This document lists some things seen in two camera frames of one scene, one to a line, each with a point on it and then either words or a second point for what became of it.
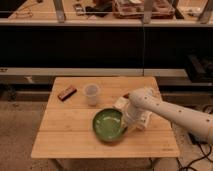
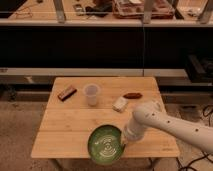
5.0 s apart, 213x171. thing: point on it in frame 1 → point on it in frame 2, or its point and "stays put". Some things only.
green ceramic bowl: (108, 126) → (106, 144)
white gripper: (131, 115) → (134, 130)
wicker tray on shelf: (134, 9) stays put
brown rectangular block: (67, 93) stays put
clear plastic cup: (91, 91) stays put
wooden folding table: (66, 125) stays put
